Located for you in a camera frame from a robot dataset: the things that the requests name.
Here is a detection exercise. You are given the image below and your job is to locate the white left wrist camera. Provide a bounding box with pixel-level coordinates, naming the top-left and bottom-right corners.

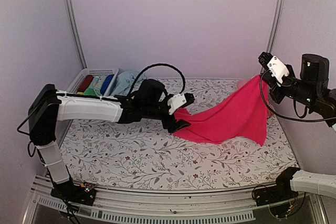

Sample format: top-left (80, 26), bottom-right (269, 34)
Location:
top-left (167, 93), bottom-right (187, 115)

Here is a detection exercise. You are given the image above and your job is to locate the left aluminium post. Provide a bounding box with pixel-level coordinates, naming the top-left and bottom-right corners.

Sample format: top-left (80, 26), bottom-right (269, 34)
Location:
top-left (64, 0), bottom-right (87, 69)

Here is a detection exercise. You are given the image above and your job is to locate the floral tablecloth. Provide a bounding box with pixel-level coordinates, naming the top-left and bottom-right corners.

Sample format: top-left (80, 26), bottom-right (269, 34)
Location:
top-left (59, 78), bottom-right (300, 191)

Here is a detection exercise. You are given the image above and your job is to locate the left black cable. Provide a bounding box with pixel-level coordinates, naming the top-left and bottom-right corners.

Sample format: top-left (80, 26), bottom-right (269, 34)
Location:
top-left (128, 63), bottom-right (186, 96)

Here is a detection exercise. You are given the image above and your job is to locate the green rolled towel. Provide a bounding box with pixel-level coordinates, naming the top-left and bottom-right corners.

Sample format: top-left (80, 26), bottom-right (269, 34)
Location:
top-left (83, 88), bottom-right (101, 97)

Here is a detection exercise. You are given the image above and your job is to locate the teal patterned rolled towel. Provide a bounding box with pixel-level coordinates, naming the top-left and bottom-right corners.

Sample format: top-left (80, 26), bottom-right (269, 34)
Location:
top-left (89, 76), bottom-right (106, 89)

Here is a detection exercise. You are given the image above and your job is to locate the blue rolled towel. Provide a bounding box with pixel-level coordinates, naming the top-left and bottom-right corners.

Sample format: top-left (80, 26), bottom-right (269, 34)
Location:
top-left (100, 74), bottom-right (114, 95)

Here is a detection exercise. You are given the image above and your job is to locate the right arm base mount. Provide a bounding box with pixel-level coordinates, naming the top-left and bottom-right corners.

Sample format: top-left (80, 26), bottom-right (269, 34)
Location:
top-left (251, 185), bottom-right (299, 206)

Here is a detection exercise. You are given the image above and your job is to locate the front aluminium rail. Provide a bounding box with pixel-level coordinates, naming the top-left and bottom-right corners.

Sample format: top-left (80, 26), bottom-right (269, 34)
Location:
top-left (23, 176), bottom-right (328, 223)

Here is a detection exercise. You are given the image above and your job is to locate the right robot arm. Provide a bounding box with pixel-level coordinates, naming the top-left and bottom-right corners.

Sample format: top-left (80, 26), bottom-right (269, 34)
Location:
top-left (254, 52), bottom-right (335, 201)

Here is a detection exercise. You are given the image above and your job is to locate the light blue towel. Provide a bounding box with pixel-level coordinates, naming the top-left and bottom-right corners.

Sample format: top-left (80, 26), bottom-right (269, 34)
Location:
top-left (110, 71), bottom-right (139, 96)

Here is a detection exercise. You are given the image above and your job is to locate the aluminium post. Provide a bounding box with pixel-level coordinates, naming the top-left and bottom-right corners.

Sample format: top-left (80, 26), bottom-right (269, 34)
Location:
top-left (266, 0), bottom-right (285, 53)
top-left (64, 0), bottom-right (87, 69)

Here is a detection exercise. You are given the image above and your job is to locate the right aluminium post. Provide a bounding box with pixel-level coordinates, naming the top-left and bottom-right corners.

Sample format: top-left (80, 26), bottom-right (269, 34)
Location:
top-left (266, 0), bottom-right (285, 53)

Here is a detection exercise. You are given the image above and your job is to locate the pink towel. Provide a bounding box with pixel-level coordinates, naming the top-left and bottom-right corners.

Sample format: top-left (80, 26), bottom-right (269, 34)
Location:
top-left (173, 75), bottom-right (268, 146)

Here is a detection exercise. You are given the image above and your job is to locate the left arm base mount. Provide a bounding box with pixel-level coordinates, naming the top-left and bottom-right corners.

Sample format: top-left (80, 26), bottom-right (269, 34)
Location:
top-left (50, 181), bottom-right (97, 206)

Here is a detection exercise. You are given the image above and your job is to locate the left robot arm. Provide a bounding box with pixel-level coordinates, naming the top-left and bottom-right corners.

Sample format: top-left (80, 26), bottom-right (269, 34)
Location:
top-left (17, 79), bottom-right (195, 200)

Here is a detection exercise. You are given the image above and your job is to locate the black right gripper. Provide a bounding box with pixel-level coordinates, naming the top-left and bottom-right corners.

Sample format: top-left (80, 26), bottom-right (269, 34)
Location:
top-left (260, 64), bottom-right (318, 108)

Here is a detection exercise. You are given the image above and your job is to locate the pink saucer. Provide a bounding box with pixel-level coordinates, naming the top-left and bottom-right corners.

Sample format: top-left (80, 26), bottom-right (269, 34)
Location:
top-left (237, 80), bottom-right (249, 90)

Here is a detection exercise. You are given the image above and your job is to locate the white plastic basket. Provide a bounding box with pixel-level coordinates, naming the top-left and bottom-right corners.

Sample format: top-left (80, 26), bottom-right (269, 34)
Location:
top-left (66, 68), bottom-right (119, 97)

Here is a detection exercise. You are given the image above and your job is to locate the dark red rolled towel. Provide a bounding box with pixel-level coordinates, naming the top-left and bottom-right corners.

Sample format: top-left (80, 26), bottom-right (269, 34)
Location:
top-left (77, 74), bottom-right (93, 92)

